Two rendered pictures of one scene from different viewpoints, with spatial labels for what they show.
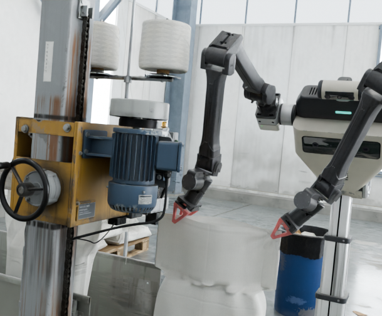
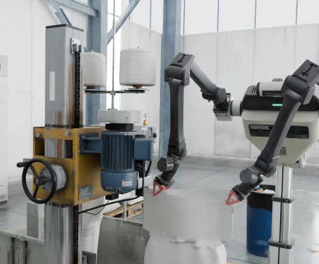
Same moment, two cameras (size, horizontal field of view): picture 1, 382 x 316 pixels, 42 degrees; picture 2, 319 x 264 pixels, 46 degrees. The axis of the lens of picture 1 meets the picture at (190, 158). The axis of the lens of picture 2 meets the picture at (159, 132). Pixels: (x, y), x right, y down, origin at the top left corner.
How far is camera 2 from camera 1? 0.13 m
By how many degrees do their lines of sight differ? 4
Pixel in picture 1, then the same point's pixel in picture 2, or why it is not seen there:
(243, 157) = (222, 132)
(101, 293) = (109, 246)
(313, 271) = not seen: hidden behind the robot
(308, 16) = (265, 22)
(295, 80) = (258, 72)
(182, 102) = not seen: hidden behind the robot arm
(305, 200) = (248, 176)
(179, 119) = not seen: hidden behind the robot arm
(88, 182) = (86, 171)
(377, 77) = (295, 81)
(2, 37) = (38, 57)
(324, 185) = (262, 164)
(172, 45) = (141, 67)
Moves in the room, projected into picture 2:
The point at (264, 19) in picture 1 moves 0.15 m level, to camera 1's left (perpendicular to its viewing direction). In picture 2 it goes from (231, 27) to (226, 27)
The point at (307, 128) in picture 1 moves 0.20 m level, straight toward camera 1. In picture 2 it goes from (251, 118) to (249, 118)
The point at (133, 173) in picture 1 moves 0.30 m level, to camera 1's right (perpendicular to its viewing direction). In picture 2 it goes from (117, 164) to (193, 166)
